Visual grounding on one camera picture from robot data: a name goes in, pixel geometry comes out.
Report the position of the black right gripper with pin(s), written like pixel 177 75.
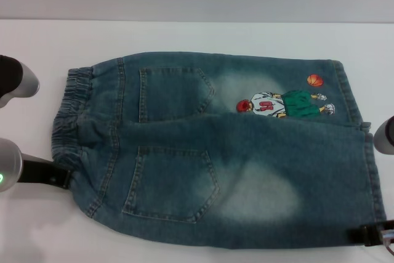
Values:
pixel 374 233

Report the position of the blue denim shorts with print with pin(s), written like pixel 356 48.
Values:
pixel 215 152

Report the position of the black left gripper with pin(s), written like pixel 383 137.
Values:
pixel 40 173

